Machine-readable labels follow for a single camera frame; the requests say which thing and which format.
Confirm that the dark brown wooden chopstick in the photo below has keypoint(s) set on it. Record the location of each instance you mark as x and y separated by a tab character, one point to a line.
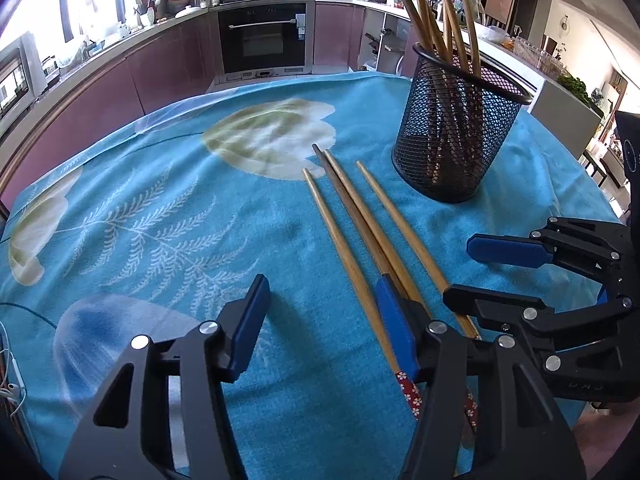
345	200

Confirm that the bundle of wooden chopsticks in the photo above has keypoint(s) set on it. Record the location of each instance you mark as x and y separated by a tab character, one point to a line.
425	5

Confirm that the white microwave oven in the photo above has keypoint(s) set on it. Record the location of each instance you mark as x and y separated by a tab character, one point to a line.
15	77

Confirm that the black mesh holder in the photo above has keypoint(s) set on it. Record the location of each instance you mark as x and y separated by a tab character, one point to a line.
455	125

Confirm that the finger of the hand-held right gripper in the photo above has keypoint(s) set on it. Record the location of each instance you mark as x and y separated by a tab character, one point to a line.
480	302
510	250

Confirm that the dark-framed kitchen window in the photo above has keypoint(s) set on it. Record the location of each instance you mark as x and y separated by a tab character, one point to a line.
45	0

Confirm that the built-in black oven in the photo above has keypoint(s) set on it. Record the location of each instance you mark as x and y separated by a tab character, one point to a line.
260	40

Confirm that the pink base cabinets beside oven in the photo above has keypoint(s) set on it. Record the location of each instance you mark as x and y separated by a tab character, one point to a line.
335	35

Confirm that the floral-tipped light wooden chopstick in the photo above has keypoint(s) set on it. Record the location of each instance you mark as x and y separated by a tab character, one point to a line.
370	220
350	267
400	225

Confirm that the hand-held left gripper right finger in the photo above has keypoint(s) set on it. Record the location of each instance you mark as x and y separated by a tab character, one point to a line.
395	320

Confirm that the pink base cabinets under window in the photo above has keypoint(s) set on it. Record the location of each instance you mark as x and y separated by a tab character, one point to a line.
100	100

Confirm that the clear plastic food container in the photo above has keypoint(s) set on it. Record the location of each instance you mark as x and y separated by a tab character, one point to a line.
537	52

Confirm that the green leafy plant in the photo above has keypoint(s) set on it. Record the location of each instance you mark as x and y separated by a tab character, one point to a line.
575	85

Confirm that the blue floral tablecloth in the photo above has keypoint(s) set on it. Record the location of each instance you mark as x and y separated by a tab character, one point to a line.
175	210

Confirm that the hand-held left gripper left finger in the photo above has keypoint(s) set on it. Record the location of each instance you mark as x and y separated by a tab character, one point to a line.
250	320

